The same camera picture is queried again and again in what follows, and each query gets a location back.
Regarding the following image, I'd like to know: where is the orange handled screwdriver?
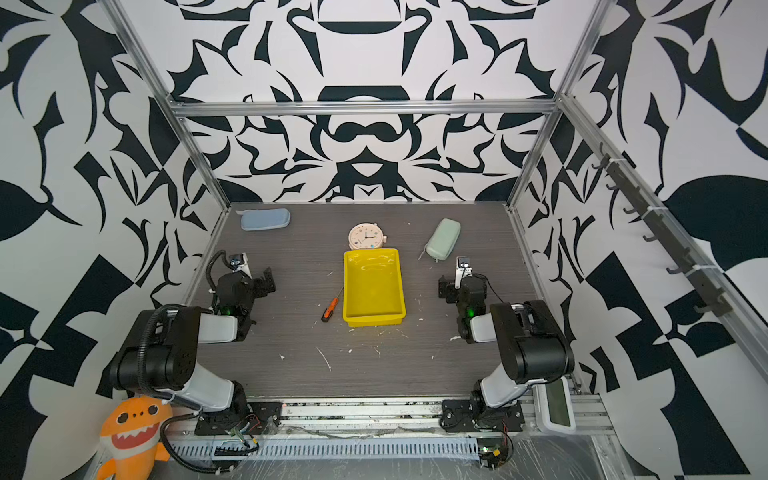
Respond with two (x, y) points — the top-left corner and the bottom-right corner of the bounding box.
(321, 288), (344, 323)

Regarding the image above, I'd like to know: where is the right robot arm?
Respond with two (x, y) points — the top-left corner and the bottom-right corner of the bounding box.
(438, 274), (575, 409)

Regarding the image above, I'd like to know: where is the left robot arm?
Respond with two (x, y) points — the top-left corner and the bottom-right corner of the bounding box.
(108, 250), (276, 430)

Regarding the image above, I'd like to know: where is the yellow plastic bin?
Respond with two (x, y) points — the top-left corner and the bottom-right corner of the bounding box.
(342, 248), (406, 329)

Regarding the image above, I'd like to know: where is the green zip case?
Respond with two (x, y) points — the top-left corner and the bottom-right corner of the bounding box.
(419, 218), (461, 262)

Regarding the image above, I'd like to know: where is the blue zip case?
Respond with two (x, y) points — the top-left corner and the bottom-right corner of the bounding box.
(238, 208), (291, 232)

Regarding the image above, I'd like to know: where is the pink round clock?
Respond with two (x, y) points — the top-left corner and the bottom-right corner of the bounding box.
(348, 223), (387, 250)

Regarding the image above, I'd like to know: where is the white control box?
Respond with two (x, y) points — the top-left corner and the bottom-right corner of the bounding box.
(532, 377), (577, 435)

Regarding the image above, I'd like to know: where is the orange shark plush toy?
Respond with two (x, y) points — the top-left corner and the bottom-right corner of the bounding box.
(97, 396), (172, 479)

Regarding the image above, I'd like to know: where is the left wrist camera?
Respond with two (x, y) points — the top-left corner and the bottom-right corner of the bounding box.
(228, 253), (248, 271)

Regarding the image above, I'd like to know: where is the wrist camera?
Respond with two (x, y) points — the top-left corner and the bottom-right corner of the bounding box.
(228, 253), (248, 271)
(454, 256), (472, 290)

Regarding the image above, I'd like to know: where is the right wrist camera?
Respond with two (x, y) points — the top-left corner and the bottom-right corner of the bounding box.
(454, 256), (472, 290)

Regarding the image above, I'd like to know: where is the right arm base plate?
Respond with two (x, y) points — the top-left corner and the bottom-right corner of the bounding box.
(439, 399), (525, 433)

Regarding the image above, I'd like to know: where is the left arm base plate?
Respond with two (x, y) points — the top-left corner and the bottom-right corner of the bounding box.
(194, 401), (283, 436)

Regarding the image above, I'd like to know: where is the white cable duct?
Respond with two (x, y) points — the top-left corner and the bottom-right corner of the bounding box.
(171, 437), (480, 462)

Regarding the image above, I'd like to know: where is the aluminium frame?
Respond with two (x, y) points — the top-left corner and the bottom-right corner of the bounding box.
(101, 1), (767, 376)

